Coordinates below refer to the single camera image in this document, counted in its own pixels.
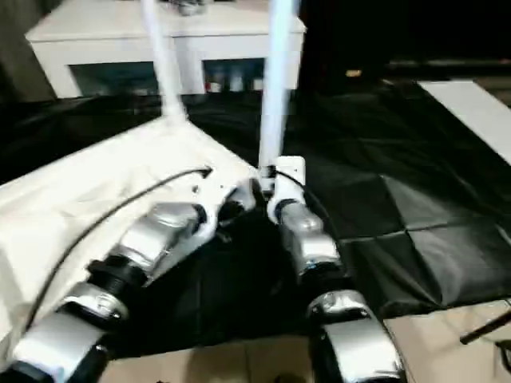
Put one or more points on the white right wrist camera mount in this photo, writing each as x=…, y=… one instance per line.
x=289, y=167

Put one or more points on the black tripod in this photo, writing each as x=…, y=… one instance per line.
x=483, y=329

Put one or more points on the white sideboard with glass doors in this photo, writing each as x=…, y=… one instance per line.
x=100, y=40

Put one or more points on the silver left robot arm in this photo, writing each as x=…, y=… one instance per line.
x=159, y=235

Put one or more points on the white plastic table top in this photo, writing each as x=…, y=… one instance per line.
x=80, y=191

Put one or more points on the white flat board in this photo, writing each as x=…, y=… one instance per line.
x=471, y=107

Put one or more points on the black plastic cover mat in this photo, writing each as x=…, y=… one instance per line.
x=399, y=179

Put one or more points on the grey curtain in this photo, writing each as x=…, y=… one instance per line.
x=16, y=48

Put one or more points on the small white bottle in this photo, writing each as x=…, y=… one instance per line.
x=257, y=84
x=214, y=85

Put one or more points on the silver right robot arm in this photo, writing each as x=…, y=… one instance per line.
x=315, y=247

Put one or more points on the small tan box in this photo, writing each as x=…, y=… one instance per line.
x=353, y=73

